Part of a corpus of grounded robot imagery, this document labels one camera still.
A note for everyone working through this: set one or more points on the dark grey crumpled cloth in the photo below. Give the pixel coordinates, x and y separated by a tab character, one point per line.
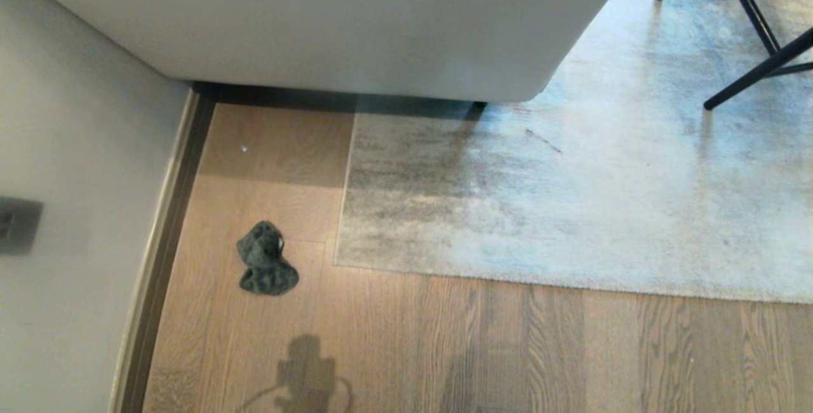
263	267

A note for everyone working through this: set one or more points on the pale grey blue rug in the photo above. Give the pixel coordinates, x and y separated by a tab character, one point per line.
571	209

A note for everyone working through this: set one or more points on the white upholstered sofa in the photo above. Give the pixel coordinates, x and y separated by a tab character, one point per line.
356	19

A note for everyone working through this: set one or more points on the grey skirting board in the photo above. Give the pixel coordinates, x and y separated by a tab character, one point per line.
162	260

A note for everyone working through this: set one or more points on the black metal table legs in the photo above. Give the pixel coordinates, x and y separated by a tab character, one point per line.
756	25

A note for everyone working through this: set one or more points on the grey wall socket plate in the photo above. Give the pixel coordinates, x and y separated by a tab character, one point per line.
16	225

